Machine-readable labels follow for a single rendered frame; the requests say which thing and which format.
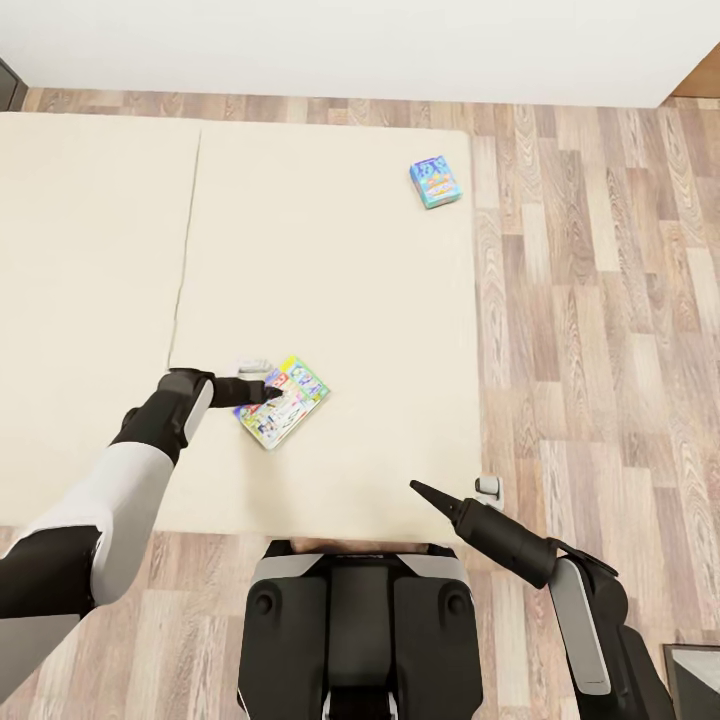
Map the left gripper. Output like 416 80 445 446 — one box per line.
224 378 283 408

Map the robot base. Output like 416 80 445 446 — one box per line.
237 540 483 720

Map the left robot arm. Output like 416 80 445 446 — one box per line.
0 357 283 707

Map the board game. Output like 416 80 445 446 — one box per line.
234 354 332 451
410 156 463 209

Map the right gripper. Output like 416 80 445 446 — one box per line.
410 480 528 573

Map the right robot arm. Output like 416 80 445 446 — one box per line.
410 475 678 720

